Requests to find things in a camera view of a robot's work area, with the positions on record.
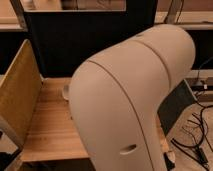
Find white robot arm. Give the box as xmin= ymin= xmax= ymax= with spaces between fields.
xmin=69 ymin=24 xmax=195 ymax=171

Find white paper cup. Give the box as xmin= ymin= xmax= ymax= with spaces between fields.
xmin=62 ymin=85 xmax=69 ymax=100

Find black back panel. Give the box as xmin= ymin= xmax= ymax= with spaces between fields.
xmin=24 ymin=0 xmax=158 ymax=77

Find dark right side panel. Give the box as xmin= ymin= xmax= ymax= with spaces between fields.
xmin=158 ymin=80 xmax=196 ymax=135

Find wooden side panel left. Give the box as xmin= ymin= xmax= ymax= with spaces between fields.
xmin=0 ymin=39 xmax=42 ymax=149

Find black cables on floor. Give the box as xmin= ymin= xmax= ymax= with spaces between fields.
xmin=170 ymin=99 xmax=213 ymax=169

